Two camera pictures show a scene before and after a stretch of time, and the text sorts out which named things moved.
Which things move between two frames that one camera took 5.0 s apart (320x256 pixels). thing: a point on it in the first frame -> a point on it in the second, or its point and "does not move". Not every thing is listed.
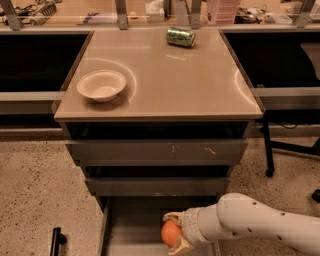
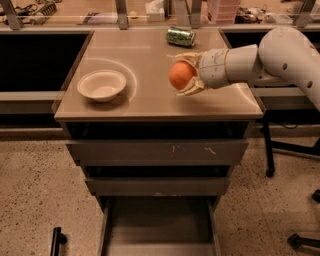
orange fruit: x=170 y=232 -> x=181 y=75
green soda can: x=180 y=36 does not move
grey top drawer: x=157 y=152 does not move
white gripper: x=192 y=226 -> x=213 y=69
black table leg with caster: x=269 y=159 does not move
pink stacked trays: x=221 y=12 does not move
